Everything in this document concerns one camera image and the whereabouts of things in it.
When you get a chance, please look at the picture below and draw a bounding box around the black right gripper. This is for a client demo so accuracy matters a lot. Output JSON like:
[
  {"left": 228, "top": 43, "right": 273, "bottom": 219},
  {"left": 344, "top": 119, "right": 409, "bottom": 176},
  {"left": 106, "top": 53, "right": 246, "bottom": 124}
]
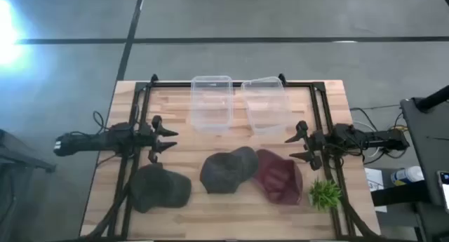
[{"left": 284, "top": 120, "right": 331, "bottom": 171}]

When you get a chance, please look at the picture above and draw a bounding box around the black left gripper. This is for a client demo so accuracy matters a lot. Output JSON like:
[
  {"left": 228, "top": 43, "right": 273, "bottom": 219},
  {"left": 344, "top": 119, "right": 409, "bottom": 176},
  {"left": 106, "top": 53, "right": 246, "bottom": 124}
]
[{"left": 139, "top": 115, "right": 179, "bottom": 163}]

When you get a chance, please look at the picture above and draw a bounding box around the maroon cap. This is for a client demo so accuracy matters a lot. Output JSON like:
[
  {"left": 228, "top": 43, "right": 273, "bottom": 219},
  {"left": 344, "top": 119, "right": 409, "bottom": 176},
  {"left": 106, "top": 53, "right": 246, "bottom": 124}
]
[{"left": 253, "top": 149, "right": 304, "bottom": 206}]

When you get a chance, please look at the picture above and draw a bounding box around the dark green cap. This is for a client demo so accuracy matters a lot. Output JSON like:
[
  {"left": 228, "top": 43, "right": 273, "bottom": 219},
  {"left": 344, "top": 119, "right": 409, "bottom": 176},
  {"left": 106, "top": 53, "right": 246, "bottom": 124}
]
[{"left": 128, "top": 163, "right": 193, "bottom": 214}]

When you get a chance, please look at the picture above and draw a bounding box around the grey cap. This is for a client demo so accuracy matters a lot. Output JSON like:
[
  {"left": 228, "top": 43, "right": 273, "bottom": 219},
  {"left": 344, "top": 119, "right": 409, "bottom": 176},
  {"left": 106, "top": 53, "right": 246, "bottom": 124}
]
[{"left": 199, "top": 146, "right": 260, "bottom": 195}]

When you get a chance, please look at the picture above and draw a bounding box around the clear plastic container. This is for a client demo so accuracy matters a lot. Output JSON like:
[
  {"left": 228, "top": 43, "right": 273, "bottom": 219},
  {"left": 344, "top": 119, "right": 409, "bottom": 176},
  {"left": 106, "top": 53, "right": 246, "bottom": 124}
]
[
  {"left": 240, "top": 76, "right": 293, "bottom": 136},
  {"left": 190, "top": 75, "right": 234, "bottom": 135}
]

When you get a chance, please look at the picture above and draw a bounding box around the small green potted plant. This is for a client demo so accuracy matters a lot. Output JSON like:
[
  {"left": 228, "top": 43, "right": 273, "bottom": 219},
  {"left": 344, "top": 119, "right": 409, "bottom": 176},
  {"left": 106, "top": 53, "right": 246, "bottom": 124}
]
[{"left": 307, "top": 177, "right": 343, "bottom": 212}]

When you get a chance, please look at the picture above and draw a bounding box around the white paper sheet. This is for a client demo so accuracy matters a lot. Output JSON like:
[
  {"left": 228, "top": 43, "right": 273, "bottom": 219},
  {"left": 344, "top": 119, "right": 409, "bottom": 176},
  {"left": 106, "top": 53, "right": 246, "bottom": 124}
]
[{"left": 364, "top": 167, "right": 389, "bottom": 214}]

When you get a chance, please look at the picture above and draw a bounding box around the black crossbar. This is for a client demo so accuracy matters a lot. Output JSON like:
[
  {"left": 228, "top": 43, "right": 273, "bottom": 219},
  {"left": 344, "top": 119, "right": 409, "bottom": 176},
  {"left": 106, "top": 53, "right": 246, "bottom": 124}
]
[{"left": 370, "top": 180, "right": 433, "bottom": 207}]

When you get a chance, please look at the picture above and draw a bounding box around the white and blue bottle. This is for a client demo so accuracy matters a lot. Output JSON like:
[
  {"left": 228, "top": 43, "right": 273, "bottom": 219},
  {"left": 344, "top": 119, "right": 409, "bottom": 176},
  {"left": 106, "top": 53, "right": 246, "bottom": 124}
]
[{"left": 390, "top": 166, "right": 424, "bottom": 186}]

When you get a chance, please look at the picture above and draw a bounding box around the dark grey desk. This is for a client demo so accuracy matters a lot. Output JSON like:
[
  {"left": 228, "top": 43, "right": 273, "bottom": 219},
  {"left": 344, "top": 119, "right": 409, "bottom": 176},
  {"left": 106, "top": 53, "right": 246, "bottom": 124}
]
[{"left": 399, "top": 96, "right": 449, "bottom": 242}]

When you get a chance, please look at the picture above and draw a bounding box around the black pole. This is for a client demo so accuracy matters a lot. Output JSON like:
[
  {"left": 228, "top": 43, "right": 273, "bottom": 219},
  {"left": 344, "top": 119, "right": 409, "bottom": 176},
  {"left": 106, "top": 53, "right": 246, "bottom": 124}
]
[{"left": 416, "top": 85, "right": 449, "bottom": 112}]

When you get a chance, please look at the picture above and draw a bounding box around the smartphone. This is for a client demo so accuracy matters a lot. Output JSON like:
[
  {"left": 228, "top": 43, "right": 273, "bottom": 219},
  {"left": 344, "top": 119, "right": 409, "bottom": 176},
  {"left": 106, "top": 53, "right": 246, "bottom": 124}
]
[{"left": 436, "top": 170, "right": 449, "bottom": 213}]

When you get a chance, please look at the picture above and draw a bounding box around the white cable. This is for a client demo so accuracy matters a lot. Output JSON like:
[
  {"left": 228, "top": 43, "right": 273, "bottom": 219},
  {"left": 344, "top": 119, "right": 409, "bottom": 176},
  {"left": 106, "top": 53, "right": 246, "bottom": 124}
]
[{"left": 352, "top": 120, "right": 382, "bottom": 157}]

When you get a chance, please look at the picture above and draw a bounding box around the thin black cable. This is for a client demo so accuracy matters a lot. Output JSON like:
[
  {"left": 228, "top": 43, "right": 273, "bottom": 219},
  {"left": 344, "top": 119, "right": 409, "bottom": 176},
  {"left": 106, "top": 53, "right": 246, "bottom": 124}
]
[{"left": 349, "top": 104, "right": 401, "bottom": 130}]

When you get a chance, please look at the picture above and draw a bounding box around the black metal table frame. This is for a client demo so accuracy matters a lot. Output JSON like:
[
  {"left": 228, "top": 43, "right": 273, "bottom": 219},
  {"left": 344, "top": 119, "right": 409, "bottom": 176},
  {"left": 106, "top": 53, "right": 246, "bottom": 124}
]
[{"left": 105, "top": 73, "right": 355, "bottom": 240}]

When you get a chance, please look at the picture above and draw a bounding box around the black cable bundle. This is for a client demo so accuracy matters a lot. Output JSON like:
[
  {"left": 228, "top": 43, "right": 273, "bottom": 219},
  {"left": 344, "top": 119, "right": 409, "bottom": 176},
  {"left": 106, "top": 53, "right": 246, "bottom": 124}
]
[
  {"left": 83, "top": 185, "right": 133, "bottom": 240},
  {"left": 345, "top": 201, "right": 380, "bottom": 241}
]

